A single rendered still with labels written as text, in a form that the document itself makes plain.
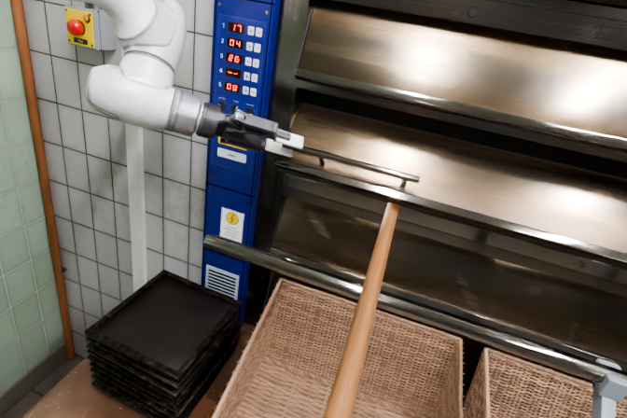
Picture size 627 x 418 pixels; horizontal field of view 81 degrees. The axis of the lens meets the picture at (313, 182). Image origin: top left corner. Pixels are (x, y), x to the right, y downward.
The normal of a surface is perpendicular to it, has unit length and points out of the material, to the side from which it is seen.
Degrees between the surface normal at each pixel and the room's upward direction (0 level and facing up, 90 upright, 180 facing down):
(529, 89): 70
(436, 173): 47
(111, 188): 90
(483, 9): 90
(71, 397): 0
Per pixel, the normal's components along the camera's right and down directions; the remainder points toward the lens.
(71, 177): -0.29, 0.36
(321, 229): -0.22, 0.03
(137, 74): 0.41, -0.30
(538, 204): -0.11, -0.36
